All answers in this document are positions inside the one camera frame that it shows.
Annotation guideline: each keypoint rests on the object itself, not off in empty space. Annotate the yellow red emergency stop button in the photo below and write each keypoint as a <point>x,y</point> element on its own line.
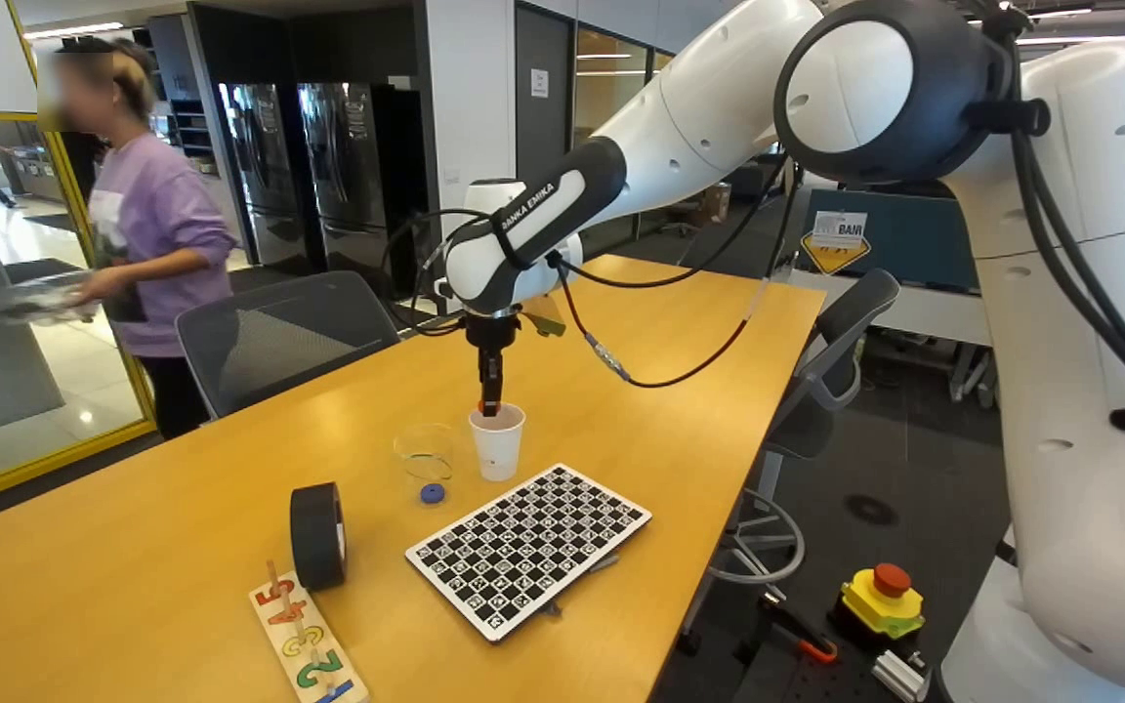
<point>883,598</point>

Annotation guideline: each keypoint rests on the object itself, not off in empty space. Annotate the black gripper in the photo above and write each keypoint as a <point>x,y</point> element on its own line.
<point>491,336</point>

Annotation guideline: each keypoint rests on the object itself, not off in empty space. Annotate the checkerboard calibration board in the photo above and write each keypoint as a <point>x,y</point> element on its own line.
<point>519,554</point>

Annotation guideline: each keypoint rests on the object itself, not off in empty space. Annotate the black orange handled tool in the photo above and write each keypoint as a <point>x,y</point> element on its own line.
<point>808,641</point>

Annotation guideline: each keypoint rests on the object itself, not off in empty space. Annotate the clear plastic cup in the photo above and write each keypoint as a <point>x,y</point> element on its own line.
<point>426,465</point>

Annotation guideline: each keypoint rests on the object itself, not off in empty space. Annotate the black tape roll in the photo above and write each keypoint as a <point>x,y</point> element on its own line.
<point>317,535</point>

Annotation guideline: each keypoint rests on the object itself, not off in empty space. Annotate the grey office chair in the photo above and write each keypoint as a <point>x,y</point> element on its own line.
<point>283,332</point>
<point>765,542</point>

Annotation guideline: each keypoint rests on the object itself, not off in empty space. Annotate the person in purple sweater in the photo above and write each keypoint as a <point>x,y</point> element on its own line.
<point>161,244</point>

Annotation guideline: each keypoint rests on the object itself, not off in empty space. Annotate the white paper cup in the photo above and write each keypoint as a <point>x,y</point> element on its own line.
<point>496,443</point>

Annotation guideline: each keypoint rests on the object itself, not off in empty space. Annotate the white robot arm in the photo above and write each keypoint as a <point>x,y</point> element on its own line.
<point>1034,155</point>

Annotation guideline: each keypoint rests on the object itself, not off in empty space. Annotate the wooden number puzzle strip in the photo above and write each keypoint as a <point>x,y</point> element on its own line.
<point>308,645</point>

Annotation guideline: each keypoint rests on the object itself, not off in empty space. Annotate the wrist camera on wooden mount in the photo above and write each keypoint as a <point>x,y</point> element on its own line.
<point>545,313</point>

